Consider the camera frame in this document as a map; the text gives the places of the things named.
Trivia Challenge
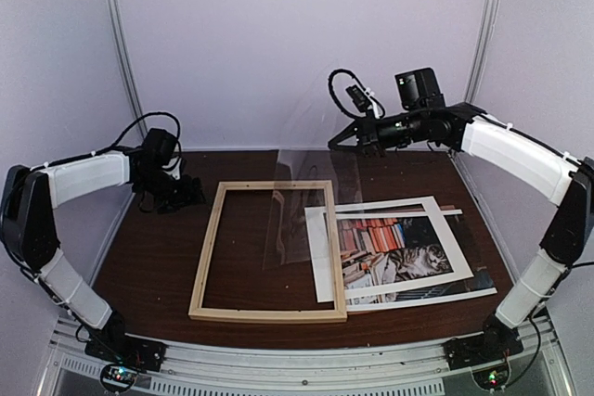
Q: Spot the white mat board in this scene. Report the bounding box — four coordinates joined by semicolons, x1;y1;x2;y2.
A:
304;196;476;304

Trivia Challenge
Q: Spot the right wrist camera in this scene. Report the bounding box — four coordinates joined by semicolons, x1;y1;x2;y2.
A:
345;84;385;119

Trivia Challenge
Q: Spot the cat photo print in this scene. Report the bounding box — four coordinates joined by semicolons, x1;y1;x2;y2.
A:
337;215;497;313

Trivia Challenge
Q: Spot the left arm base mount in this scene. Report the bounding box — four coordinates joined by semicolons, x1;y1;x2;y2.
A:
84;337;167;372

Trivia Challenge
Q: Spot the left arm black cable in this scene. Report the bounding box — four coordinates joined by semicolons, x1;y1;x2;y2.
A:
109;111;183;160

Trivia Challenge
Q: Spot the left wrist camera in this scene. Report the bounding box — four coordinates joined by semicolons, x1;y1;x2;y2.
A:
163;156;186;180

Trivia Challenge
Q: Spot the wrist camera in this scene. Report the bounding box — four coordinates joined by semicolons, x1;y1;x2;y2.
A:
163;156;186;180
345;84;385;119

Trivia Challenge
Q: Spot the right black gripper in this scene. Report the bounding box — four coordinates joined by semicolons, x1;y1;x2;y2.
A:
328;108;426;159

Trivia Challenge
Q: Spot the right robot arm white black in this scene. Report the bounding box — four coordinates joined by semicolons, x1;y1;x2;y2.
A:
328;68;593;361

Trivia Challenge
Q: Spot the right aluminium corner post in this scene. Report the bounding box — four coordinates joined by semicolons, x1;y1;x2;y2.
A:
464;0;500;104

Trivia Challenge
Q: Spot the aluminium corner post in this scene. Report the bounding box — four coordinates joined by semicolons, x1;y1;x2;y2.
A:
106;0;143;118
464;0;500;104

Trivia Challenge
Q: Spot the left aluminium corner post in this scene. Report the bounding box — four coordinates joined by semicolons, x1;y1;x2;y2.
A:
106;0;143;118

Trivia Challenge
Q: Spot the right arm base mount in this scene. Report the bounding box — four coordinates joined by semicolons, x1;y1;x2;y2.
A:
443;334;523;370

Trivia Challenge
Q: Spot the light wooden picture frame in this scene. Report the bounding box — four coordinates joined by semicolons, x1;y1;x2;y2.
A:
187;180;348;325

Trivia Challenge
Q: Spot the aluminium front rail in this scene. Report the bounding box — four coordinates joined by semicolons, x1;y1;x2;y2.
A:
39;314;565;396

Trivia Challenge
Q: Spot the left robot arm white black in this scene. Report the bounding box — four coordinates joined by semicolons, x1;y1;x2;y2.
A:
1;129;205;363

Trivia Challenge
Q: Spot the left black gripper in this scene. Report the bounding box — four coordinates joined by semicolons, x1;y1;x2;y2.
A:
136;167;207;214

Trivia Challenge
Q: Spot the clear acrylic sheet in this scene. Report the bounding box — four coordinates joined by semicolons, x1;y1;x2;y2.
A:
262;105;362;271

